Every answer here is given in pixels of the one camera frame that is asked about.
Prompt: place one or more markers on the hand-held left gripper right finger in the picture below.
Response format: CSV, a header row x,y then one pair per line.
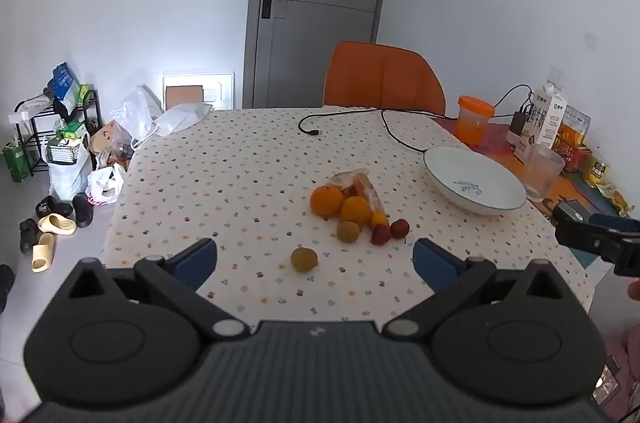
x,y
435,265

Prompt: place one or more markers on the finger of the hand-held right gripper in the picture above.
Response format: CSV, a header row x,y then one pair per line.
x,y
615,223
600,245

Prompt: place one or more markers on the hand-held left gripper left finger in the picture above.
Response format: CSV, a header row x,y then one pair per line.
x,y
197,260

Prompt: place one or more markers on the small red fruit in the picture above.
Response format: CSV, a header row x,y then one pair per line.
x,y
399,228
381,234

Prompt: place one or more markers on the small kumquat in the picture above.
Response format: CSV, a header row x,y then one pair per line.
x,y
379,219

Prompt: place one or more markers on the green-brown round fruit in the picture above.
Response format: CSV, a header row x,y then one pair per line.
x,y
348,231
304,259

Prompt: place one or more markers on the large orange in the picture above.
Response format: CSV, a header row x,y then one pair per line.
x,y
326,200
356,209

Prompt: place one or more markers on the white bowl with blue rim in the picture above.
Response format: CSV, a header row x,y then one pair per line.
x,y
475,173

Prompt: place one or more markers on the small yellow item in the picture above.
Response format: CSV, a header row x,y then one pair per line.
x,y
616,199

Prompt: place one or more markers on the yellow can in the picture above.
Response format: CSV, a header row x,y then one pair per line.
x,y
596,170

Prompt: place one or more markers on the red snack packet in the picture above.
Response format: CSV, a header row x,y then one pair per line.
x,y
576,158

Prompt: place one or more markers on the floral tablecloth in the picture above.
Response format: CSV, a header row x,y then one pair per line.
x,y
225,183

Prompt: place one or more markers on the clear glass cup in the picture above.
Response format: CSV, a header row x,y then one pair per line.
x,y
542,173

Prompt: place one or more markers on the yellow snack bag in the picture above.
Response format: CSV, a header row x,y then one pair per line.
x,y
575,128

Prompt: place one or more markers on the white and red plastic bag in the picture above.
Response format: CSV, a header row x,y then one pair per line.
x,y
105,188

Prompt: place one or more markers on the white milk carton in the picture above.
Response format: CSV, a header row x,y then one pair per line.
x,y
545,118

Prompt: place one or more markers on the black slipper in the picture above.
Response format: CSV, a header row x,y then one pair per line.
x,y
82,208
52,205
28,235

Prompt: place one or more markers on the red table mat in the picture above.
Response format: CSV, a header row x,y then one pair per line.
x,y
495,143

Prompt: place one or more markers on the black charger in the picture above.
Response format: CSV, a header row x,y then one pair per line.
x,y
520,121

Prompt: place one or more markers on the beige slipper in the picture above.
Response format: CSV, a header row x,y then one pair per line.
x,y
43,253
57,224

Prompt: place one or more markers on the orange lidded cup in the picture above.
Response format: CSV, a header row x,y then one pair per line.
x,y
472,123

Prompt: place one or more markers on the brown paper bag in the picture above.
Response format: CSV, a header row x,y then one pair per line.
x,y
107,140

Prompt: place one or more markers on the large white plastic bag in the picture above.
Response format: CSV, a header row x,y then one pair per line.
x,y
65,173

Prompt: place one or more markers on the clear plastic bag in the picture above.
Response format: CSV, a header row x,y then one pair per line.
x,y
132,110

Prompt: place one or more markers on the cardboard piece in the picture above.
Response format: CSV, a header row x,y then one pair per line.
x,y
184,96

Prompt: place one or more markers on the white framed board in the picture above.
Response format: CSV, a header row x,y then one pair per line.
x,y
220,83

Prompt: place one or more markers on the orange chair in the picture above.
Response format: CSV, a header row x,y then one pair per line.
x,y
385,75

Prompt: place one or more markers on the green packet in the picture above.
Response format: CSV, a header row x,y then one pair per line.
x,y
87,94

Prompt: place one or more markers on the green box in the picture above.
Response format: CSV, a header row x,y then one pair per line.
x,y
15,158

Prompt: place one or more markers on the blue bag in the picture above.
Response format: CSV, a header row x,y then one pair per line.
x,y
64,80

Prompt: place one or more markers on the black shelf rack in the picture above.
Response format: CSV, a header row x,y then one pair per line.
x,y
30,109

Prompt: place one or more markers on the grey door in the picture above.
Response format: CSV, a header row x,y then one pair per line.
x,y
320,28

